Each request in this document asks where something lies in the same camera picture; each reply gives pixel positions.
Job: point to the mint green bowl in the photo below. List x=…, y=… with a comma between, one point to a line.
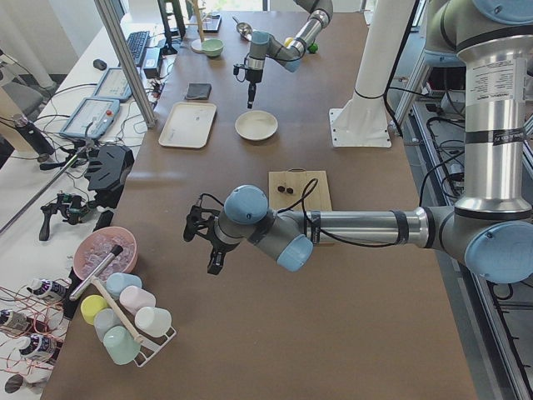
x=212, y=47

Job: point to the dark red cherry pair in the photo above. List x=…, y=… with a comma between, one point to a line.
x=283, y=189

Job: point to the teach pendant far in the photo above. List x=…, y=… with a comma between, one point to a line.
x=113, y=84

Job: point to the metal ice scoop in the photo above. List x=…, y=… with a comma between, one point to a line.
x=244, y=29

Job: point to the grey folded cloth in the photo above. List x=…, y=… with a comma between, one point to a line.
x=198, y=91

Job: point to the teach pendant near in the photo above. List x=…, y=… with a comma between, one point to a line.
x=91, y=119

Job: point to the cream round plate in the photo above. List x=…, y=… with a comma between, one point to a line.
x=256, y=125

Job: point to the bamboo cutting board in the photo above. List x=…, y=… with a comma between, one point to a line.
x=302, y=181

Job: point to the metal muddler in bowl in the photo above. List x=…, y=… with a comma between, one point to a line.
x=77, y=292

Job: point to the pink ice bowl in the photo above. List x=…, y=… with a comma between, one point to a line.
x=98, y=245

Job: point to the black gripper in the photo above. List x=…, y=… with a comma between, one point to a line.
x=219, y=247
x=253, y=77

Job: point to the wooden cup stand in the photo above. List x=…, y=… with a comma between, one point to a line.
x=197, y=44

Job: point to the aluminium frame post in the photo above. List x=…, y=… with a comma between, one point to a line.
x=112, y=25

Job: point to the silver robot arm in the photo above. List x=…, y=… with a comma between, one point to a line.
x=488, y=229
x=264, y=45

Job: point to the cream rabbit tray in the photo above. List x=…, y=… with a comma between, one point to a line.
x=188, y=125

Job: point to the teach pendant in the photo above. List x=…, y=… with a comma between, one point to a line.
x=113, y=84
x=91, y=119

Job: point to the green lime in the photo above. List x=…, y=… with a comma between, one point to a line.
x=313, y=48

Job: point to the rack of pastel cups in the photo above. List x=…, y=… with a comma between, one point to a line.
x=124, y=343

